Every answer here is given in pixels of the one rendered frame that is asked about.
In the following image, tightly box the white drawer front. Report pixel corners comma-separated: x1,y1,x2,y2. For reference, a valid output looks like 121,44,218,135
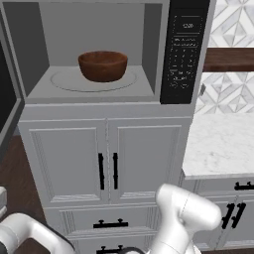
67,235,157,254
193,178,254,197
44,203,161,240

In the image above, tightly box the grey wall socket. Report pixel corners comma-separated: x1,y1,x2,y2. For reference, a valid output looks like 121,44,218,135
197,83,207,97

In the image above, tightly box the grey built-in microwave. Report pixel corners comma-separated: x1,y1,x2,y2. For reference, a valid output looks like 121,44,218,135
0,0,218,106

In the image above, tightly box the dark wooden wall shelf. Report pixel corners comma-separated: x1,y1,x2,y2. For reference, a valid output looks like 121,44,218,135
202,47,254,73

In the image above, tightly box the grey microwave door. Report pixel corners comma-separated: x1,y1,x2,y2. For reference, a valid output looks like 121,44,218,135
0,9,26,161

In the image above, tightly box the black drawer handle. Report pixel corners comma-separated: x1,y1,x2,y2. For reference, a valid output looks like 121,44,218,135
92,218,130,229
95,244,124,254
233,181,254,191

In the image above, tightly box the white cupboard door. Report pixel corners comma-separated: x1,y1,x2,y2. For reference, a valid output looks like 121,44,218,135
18,118,109,207
106,116,193,204
235,193,254,250
192,194,238,250

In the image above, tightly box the black cupboard door handle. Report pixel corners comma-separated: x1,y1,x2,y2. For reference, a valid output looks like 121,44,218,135
231,201,247,229
220,202,235,230
112,152,119,191
97,152,106,191

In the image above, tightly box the brown wooden bowl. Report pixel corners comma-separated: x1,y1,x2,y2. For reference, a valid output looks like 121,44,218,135
77,50,129,83

